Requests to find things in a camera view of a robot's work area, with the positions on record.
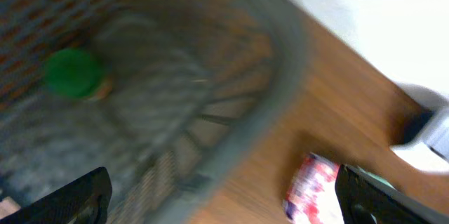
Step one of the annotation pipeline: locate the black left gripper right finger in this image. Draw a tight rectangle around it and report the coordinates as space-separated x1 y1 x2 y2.
335 165 448 224

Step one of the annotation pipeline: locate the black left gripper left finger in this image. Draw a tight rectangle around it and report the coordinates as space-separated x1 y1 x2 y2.
1 167 112 224

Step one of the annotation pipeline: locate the pink purple tissue pack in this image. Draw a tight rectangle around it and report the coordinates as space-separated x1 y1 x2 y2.
283 153 344 224

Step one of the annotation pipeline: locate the green lid jar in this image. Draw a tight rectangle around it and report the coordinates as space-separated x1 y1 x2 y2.
43 48 113 100

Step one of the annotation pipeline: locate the white barcode scanner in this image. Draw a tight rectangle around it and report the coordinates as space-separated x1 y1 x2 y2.
390 83 448 175

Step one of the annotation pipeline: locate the teal wet wipes pack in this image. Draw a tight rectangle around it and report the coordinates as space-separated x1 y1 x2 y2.
358 166 394 189

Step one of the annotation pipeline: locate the grey plastic basket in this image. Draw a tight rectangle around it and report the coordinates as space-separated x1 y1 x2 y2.
1 0 307 223

